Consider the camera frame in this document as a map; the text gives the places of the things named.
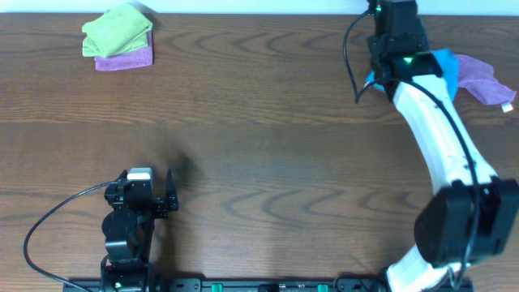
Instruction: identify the black cable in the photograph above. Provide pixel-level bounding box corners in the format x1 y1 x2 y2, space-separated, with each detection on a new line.
23 181 119 292
342 8 482 292

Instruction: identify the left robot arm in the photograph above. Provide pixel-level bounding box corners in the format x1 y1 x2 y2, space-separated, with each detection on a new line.
99 168 178 292

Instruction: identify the folded purple cloth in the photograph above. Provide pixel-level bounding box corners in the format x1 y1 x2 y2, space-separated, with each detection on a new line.
94 31 154 71

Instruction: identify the folded green cloth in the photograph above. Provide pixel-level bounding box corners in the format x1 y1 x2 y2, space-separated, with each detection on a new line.
82 2 153 58

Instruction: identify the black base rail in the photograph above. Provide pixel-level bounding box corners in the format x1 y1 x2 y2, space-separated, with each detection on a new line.
62 277 474 292

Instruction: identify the right black cable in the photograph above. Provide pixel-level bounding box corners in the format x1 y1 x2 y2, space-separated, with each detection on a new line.
342 8 482 292

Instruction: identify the crumpled purple cloth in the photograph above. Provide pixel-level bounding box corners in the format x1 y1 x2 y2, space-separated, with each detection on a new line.
456 54 517 113

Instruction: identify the blue cloth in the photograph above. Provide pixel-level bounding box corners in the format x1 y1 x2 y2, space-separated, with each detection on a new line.
355 49 459 103

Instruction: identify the left black cable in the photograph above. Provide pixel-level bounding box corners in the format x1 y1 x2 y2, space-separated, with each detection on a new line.
23 181 119 292

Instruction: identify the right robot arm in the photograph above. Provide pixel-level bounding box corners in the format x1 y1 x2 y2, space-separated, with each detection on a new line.
367 0 518 291

